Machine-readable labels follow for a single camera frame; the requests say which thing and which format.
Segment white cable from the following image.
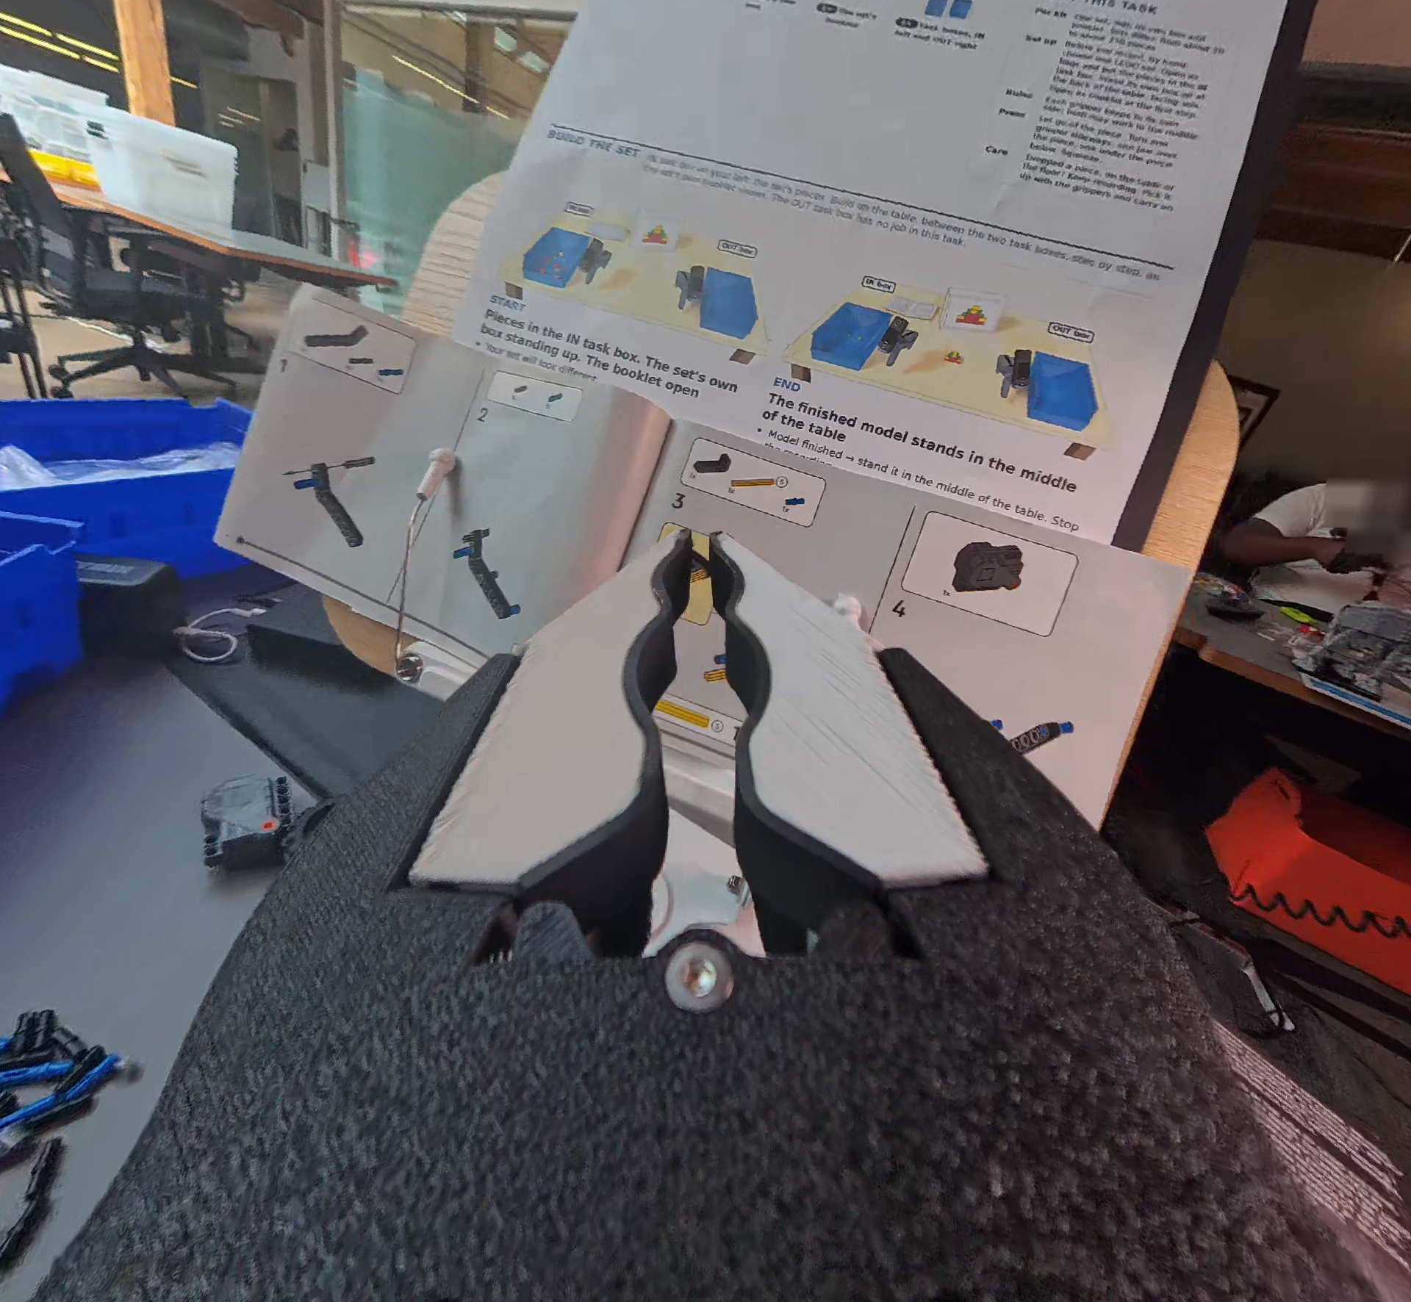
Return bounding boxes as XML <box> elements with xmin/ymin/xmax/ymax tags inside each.
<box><xmin>175</xmin><ymin>606</ymin><xmax>274</xmax><ymax>664</ymax></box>

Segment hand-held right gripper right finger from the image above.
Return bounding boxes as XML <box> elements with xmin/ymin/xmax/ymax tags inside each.
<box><xmin>710</xmin><ymin>532</ymin><xmax>992</xmax><ymax>957</ymax></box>

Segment white clip with cord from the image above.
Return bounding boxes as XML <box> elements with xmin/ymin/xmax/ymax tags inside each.
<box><xmin>392</xmin><ymin>447</ymin><xmax>461</xmax><ymax>681</ymax></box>

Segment large blue plastic bin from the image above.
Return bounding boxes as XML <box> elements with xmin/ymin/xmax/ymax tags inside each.
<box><xmin>0</xmin><ymin>396</ymin><xmax>259</xmax><ymax>582</ymax></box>

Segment clear plastic bag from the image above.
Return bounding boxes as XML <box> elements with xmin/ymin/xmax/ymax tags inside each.
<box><xmin>0</xmin><ymin>439</ymin><xmax>242</xmax><ymax>496</ymax></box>

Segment white storage box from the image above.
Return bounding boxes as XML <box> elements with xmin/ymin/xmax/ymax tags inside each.
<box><xmin>86</xmin><ymin>106</ymin><xmax>241</xmax><ymax>229</ymax></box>

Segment black office chair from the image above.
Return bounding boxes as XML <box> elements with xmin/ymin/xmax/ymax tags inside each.
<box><xmin>0</xmin><ymin>111</ymin><xmax>262</xmax><ymax>402</ymax></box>

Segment black box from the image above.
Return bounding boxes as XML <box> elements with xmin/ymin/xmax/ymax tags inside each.
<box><xmin>76</xmin><ymin>555</ymin><xmax>190</xmax><ymax>660</ymax></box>

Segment grey brick model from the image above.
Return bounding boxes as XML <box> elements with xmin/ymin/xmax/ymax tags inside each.
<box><xmin>1296</xmin><ymin>601</ymin><xmax>1411</xmax><ymax>732</ymax></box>

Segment building instruction booklet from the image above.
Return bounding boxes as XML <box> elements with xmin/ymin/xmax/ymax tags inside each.
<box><xmin>215</xmin><ymin>282</ymin><xmax>1197</xmax><ymax>832</ymax></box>

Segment small blue plastic bin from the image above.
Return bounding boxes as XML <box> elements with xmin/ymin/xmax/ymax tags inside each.
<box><xmin>0</xmin><ymin>511</ymin><xmax>88</xmax><ymax>720</ymax></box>

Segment wooden side table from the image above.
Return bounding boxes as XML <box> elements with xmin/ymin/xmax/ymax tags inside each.
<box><xmin>1175</xmin><ymin>574</ymin><xmax>1411</xmax><ymax>741</ymax></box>

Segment wooden post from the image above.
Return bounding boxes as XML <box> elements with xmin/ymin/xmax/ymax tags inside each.
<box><xmin>98</xmin><ymin>0</ymin><xmax>179</xmax><ymax>126</ymax></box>

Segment pile of black blue pins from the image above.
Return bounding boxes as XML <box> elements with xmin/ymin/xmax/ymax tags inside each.
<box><xmin>0</xmin><ymin>1009</ymin><xmax>146</xmax><ymax>1270</ymax></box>

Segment black desk mat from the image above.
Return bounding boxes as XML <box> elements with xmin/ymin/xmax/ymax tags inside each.
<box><xmin>166</xmin><ymin>579</ymin><xmax>447</xmax><ymax>801</ymax></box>

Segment white printed instruction sheet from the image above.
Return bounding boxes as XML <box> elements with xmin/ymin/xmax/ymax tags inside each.
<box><xmin>482</xmin><ymin>0</ymin><xmax>1325</xmax><ymax>543</ymax></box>

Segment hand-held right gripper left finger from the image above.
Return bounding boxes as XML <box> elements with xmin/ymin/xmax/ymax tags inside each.
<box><xmin>410</xmin><ymin>532</ymin><xmax>692</xmax><ymax>957</ymax></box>

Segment black motor brick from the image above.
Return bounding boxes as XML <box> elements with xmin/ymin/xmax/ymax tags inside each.
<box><xmin>202</xmin><ymin>772</ymin><xmax>333</xmax><ymax>873</ymax></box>

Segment clear storage box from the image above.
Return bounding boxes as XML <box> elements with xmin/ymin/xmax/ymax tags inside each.
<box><xmin>0</xmin><ymin>61</ymin><xmax>112</xmax><ymax>168</ymax></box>

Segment orange plastic bin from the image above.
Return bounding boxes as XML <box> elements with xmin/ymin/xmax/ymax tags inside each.
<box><xmin>1205</xmin><ymin>766</ymin><xmax>1411</xmax><ymax>997</ymax></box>

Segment long wooden table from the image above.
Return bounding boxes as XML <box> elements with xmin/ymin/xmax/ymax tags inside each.
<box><xmin>44</xmin><ymin>172</ymin><xmax>401</xmax><ymax>291</ymax></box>

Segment black coiled cable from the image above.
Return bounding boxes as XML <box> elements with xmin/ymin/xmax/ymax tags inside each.
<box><xmin>1233</xmin><ymin>880</ymin><xmax>1411</xmax><ymax>942</ymax></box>

